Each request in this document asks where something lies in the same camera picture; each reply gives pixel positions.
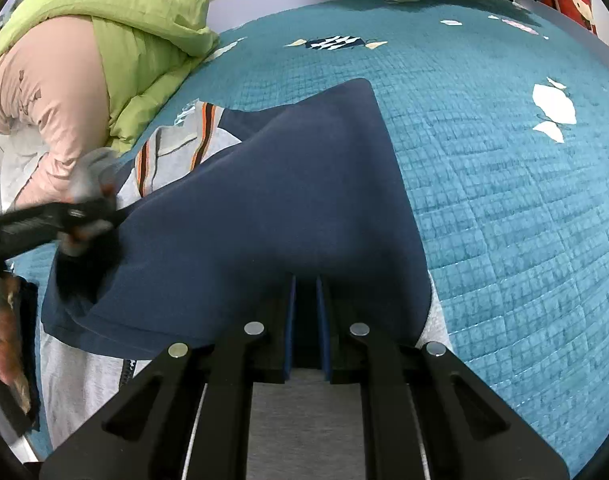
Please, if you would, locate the white cloth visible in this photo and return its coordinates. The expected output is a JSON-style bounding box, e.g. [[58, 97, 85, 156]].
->
[[0, 127, 52, 212]]

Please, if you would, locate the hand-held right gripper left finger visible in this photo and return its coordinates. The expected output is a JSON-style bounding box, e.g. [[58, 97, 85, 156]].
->
[[39, 274, 298, 480]]

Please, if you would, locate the navy and grey striped sweatshirt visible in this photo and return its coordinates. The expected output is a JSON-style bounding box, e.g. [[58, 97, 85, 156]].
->
[[38, 77, 456, 480]]

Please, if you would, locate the person's left hand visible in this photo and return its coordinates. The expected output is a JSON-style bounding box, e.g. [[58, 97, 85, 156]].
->
[[0, 280, 26, 392]]

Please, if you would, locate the pale pink garment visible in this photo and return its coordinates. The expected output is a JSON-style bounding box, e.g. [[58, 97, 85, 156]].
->
[[0, 14, 111, 211]]

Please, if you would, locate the lime green puffer jacket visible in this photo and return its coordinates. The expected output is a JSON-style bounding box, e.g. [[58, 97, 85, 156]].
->
[[0, 0, 221, 155]]

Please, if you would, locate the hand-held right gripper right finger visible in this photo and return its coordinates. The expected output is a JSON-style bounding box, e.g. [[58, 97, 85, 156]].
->
[[316, 274, 571, 480]]

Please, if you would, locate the teal quilted printed blanket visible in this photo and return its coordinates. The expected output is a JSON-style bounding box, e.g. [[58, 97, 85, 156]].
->
[[4, 0, 609, 477]]

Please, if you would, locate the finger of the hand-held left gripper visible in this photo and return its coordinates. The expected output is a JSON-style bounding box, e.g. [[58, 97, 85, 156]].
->
[[0, 195, 131, 266]]

